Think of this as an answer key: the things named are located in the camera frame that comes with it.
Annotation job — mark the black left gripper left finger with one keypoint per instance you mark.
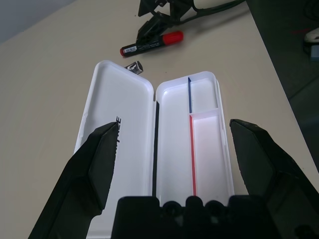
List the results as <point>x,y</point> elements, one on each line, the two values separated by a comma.
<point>74,179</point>

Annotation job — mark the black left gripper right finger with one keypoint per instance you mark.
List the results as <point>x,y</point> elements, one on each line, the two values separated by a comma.
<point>261,161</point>

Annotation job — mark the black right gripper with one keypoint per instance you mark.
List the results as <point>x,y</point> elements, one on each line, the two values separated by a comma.
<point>172,7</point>

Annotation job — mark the red and black marker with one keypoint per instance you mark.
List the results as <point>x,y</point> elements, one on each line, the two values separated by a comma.
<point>172,37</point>

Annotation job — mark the white plastic pencil case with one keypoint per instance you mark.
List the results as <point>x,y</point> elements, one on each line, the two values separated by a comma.
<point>174,149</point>

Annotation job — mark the white grey floor item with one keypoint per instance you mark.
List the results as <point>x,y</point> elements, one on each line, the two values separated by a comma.
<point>312,37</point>

